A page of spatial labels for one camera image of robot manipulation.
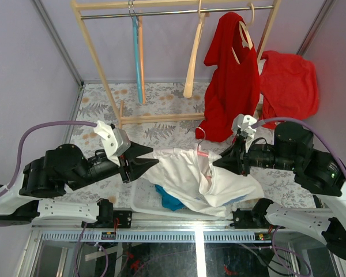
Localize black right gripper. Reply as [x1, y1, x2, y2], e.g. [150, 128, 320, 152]
[213, 132, 299, 175]

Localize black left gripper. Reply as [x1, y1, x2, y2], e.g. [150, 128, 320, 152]
[72, 141, 162, 191]

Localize pink wavy hanger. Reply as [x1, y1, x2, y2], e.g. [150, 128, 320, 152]
[187, 126, 213, 181]

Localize white t shirt blue print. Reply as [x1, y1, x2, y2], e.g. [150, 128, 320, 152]
[142, 148, 264, 218]

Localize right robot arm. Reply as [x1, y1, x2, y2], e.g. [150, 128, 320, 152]
[214, 117, 346, 260]

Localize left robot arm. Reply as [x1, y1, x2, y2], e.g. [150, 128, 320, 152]
[0, 143, 159, 228]

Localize red t shirt on hanger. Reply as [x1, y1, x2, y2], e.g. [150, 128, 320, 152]
[195, 12, 260, 143]

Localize beige wooden hanger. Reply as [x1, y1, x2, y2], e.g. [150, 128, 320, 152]
[183, 0, 206, 98]

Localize cream hanger under red shirt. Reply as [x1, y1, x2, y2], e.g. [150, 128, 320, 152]
[238, 2, 255, 50]

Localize blue hanger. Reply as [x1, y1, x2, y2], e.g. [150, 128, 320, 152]
[128, 1, 144, 104]

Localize orange hanger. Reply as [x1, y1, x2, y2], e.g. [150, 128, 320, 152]
[138, 16, 146, 104]

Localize white plastic laundry basket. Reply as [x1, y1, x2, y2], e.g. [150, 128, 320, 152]
[130, 179, 220, 220]

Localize floral tablecloth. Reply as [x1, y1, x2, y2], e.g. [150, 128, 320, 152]
[59, 83, 315, 208]

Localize red cloth pile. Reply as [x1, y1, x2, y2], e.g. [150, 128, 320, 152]
[260, 50, 319, 120]

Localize wooden clothes rack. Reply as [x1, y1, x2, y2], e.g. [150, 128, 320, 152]
[70, 0, 282, 129]

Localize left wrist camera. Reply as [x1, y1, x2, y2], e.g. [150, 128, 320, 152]
[93, 121, 131, 166]

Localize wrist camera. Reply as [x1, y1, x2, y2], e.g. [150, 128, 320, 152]
[231, 114, 257, 153]
[93, 121, 131, 166]

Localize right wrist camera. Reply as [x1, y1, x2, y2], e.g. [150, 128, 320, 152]
[231, 114, 257, 153]

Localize aluminium rail with cable duct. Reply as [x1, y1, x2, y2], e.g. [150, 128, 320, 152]
[34, 207, 344, 243]

